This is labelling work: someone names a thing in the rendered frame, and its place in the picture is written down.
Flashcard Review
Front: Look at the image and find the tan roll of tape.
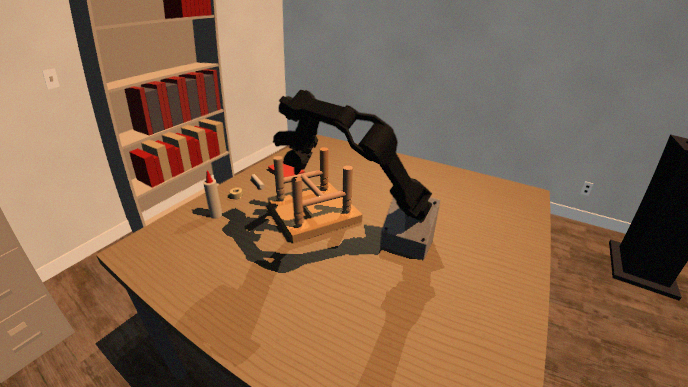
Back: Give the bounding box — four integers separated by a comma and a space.
230, 188, 243, 199

